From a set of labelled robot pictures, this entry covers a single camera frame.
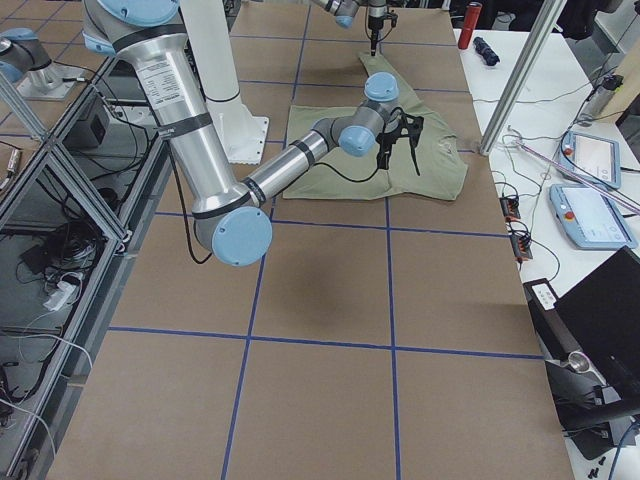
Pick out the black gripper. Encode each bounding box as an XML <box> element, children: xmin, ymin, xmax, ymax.
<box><xmin>376</xmin><ymin>127</ymin><xmax>402</xmax><ymax>170</ymax></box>
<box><xmin>367</xmin><ymin>4</ymin><xmax>385</xmax><ymax>55</ymax></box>

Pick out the olive green long-sleeve shirt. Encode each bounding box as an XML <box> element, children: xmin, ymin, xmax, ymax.
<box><xmin>283</xmin><ymin>52</ymin><xmax>467</xmax><ymax>201</ymax></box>

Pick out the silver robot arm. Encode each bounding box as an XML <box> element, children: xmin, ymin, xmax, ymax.
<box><xmin>83</xmin><ymin>1</ymin><xmax>399</xmax><ymax>266</ymax></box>
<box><xmin>311</xmin><ymin>0</ymin><xmax>397</xmax><ymax>57</ymax></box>

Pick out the red cylindrical bottle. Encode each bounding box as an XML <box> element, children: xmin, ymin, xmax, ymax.
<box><xmin>457</xmin><ymin>1</ymin><xmax>482</xmax><ymax>50</ymax></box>

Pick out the dark blue folded umbrella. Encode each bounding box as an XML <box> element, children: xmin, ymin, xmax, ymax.
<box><xmin>473</xmin><ymin>36</ymin><xmax>500</xmax><ymax>67</ymax></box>

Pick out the orange black electronics board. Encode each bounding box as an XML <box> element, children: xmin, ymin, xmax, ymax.
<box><xmin>499</xmin><ymin>196</ymin><xmax>521</xmax><ymax>222</ymax></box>

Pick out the long pink grabber stick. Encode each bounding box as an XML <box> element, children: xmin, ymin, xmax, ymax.
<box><xmin>505</xmin><ymin>132</ymin><xmax>639</xmax><ymax>216</ymax></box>

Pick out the near blue teach pendant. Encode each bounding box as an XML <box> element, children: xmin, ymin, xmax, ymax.
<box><xmin>549</xmin><ymin>184</ymin><xmax>639</xmax><ymax>251</ymax></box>

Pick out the blue teach pendant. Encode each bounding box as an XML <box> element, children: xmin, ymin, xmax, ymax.
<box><xmin>559</xmin><ymin>131</ymin><xmax>621</xmax><ymax>190</ymax></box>
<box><xmin>549</xmin><ymin>184</ymin><xmax>639</xmax><ymax>251</ymax></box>

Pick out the far blue teach pendant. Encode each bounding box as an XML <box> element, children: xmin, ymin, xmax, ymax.
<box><xmin>559</xmin><ymin>131</ymin><xmax>621</xmax><ymax>190</ymax></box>

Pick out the grey water bottle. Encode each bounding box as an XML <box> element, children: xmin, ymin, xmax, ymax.
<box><xmin>585</xmin><ymin>74</ymin><xmax>624</xmax><ymax>121</ymax></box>

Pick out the black box with label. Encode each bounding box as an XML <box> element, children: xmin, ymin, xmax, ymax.
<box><xmin>523</xmin><ymin>278</ymin><xmax>581</xmax><ymax>361</ymax></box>

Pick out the black laptop computer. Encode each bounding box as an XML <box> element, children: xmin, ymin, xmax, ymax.
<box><xmin>555</xmin><ymin>247</ymin><xmax>639</xmax><ymax>396</ymax></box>

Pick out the white power strip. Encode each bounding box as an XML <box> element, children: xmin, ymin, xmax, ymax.
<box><xmin>43</xmin><ymin>280</ymin><xmax>81</xmax><ymax>311</ymax></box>

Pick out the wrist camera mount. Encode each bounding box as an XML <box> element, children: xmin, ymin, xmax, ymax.
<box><xmin>389</xmin><ymin>110</ymin><xmax>424</xmax><ymax>176</ymax></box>
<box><xmin>385</xmin><ymin>12</ymin><xmax>398</xmax><ymax>29</ymax></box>

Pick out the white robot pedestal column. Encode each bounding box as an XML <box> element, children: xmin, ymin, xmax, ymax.
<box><xmin>180</xmin><ymin>0</ymin><xmax>269</xmax><ymax>165</ymax></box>

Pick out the aluminium frame post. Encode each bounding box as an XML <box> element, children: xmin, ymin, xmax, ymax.
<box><xmin>479</xmin><ymin>0</ymin><xmax>567</xmax><ymax>156</ymax></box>

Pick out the black camera stand clamp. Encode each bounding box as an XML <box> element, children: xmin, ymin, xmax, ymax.
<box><xmin>545</xmin><ymin>360</ymin><xmax>639</xmax><ymax>460</ymax></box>

